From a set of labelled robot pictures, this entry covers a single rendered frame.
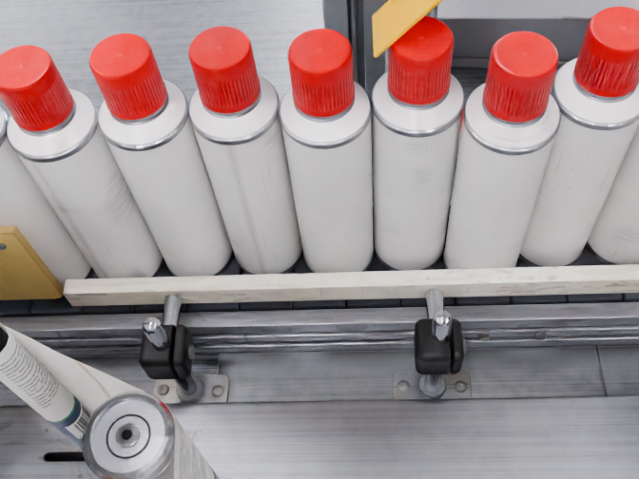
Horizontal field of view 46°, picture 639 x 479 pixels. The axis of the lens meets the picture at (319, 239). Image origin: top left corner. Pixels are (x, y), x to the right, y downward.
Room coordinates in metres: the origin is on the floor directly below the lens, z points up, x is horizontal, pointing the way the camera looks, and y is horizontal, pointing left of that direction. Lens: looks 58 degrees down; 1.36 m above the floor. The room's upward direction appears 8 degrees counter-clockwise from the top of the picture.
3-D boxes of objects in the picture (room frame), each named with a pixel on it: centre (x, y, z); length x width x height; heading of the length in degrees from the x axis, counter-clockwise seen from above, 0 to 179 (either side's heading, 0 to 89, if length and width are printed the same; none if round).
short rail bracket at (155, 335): (0.23, 0.11, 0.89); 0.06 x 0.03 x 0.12; 173
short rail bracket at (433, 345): (0.19, -0.07, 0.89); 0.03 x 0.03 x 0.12; 83
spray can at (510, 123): (0.26, -0.11, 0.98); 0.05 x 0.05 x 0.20
